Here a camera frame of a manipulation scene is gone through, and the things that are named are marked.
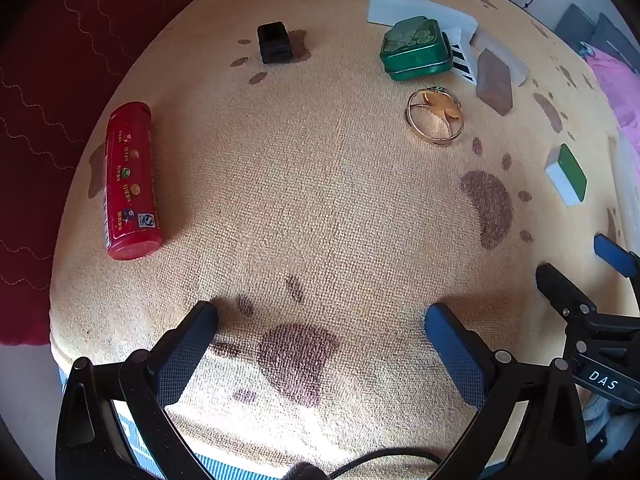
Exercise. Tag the brown wood block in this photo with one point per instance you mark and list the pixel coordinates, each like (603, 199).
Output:
(494, 82)

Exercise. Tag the light wood block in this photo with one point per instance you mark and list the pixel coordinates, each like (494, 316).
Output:
(505, 55)

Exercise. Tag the yellow paw print blanket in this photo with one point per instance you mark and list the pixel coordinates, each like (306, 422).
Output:
(320, 210)

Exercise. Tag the black white striped block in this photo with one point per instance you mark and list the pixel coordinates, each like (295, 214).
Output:
(465, 62)

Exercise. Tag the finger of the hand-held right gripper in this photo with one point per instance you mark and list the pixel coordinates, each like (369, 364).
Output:
(612, 255)
(557, 285)

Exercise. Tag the green jar-shaped tin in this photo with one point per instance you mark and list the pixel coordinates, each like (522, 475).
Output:
(415, 47)

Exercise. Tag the long white block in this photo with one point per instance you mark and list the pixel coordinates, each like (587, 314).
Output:
(392, 7)

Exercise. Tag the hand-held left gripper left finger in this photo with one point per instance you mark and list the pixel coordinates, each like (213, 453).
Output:
(192, 345)

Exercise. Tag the grey blue bed frame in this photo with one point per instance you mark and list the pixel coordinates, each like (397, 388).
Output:
(582, 22)

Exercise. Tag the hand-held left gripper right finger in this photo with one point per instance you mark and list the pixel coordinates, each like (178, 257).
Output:
(452, 355)

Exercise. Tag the pink dotted quilt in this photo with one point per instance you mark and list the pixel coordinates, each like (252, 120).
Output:
(617, 90)

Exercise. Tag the green white tile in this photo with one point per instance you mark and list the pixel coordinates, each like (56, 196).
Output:
(570, 170)

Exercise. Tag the red candy tube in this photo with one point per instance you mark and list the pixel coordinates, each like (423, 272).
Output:
(130, 185)

